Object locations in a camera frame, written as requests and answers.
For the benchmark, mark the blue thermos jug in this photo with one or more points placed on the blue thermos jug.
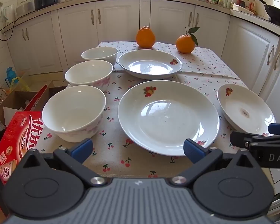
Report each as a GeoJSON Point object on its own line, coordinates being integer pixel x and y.
{"type": "Point", "coordinates": [11, 74]}

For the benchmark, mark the stained white plate fruit print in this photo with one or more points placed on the stained white plate fruit print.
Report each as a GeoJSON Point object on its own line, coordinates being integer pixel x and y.
{"type": "Point", "coordinates": [235, 105]}

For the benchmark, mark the white electric kettle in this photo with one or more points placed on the white electric kettle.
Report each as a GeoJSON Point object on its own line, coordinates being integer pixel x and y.
{"type": "Point", "coordinates": [9, 14]}

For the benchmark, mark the open cardboard box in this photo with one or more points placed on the open cardboard box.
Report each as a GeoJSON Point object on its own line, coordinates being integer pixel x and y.
{"type": "Point", "coordinates": [14, 98]}

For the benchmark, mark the yellow oil bottle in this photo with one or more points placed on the yellow oil bottle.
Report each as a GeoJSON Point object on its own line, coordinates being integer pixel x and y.
{"type": "Point", "coordinates": [253, 5]}

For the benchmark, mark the orange with knobbly top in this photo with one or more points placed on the orange with knobbly top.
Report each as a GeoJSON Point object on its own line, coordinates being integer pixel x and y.
{"type": "Point", "coordinates": [145, 38]}

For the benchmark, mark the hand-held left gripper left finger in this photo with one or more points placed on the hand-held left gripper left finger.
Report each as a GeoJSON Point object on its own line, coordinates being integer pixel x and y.
{"type": "Point", "coordinates": [81, 148]}

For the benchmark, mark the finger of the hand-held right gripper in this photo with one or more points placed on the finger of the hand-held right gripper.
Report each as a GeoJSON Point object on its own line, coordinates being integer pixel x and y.
{"type": "Point", "coordinates": [240, 140]}
{"type": "Point", "coordinates": [279, 128]}

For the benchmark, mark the red printed carton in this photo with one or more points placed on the red printed carton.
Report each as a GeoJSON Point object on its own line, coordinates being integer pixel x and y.
{"type": "Point", "coordinates": [16, 140]}

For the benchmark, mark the white bowl pink floral print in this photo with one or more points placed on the white bowl pink floral print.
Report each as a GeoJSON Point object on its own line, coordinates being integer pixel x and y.
{"type": "Point", "coordinates": [72, 112]}
{"type": "Point", "coordinates": [88, 72]}
{"type": "Point", "coordinates": [99, 53]}

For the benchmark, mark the beige cherry print tablecloth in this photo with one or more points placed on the beige cherry print tablecloth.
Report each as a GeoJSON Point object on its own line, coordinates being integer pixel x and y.
{"type": "Point", "coordinates": [121, 93]}

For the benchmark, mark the clear plastic bottle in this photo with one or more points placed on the clear plastic bottle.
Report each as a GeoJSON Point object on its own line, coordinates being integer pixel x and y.
{"type": "Point", "coordinates": [233, 1]}

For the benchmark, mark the black wok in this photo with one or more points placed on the black wok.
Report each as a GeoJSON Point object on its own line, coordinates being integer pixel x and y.
{"type": "Point", "coordinates": [277, 14]}

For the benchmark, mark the white cherry print tablecloth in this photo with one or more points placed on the white cherry print tablecloth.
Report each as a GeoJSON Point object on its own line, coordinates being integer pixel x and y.
{"type": "Point", "coordinates": [207, 60]}

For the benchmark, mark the white rectangular tray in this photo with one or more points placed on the white rectangular tray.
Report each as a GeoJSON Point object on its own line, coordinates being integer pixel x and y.
{"type": "Point", "coordinates": [242, 8]}

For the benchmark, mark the yellow green bag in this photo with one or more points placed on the yellow green bag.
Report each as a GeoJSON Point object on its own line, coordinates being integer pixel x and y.
{"type": "Point", "coordinates": [21, 82]}

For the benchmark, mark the green seasoning box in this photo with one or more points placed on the green seasoning box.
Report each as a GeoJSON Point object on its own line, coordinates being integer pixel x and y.
{"type": "Point", "coordinates": [214, 1]}

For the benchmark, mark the orange with green leaves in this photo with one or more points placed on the orange with green leaves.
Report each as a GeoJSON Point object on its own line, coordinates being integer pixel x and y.
{"type": "Point", "coordinates": [185, 44]}

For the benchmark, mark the clear glass bottle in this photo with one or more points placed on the clear glass bottle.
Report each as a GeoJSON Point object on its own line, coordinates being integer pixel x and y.
{"type": "Point", "coordinates": [224, 1]}

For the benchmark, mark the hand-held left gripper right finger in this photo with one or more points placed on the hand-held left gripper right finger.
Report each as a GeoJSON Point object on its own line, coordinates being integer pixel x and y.
{"type": "Point", "coordinates": [193, 150]}

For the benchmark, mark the white rice cooker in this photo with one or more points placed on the white rice cooker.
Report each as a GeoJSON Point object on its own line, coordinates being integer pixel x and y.
{"type": "Point", "coordinates": [25, 5]}

